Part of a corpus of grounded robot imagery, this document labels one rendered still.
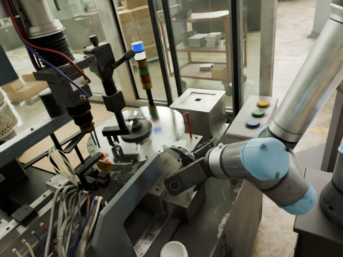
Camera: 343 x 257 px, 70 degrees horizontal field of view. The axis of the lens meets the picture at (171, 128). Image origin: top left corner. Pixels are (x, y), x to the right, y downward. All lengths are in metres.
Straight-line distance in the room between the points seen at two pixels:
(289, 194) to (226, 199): 0.33
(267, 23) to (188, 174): 0.62
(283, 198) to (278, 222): 1.19
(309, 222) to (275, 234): 0.88
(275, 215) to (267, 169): 1.31
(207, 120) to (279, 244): 0.92
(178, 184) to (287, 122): 0.27
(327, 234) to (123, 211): 0.52
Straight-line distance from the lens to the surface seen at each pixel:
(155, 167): 0.62
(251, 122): 0.86
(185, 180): 0.58
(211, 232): 0.75
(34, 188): 0.99
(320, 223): 0.80
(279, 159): 0.46
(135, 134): 0.78
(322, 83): 0.54
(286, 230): 1.69
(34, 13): 0.58
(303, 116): 0.57
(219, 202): 0.81
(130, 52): 0.65
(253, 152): 0.45
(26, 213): 0.82
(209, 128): 0.99
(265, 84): 1.05
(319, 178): 0.92
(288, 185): 0.51
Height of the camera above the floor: 1.37
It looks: 32 degrees down
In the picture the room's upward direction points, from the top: 12 degrees counter-clockwise
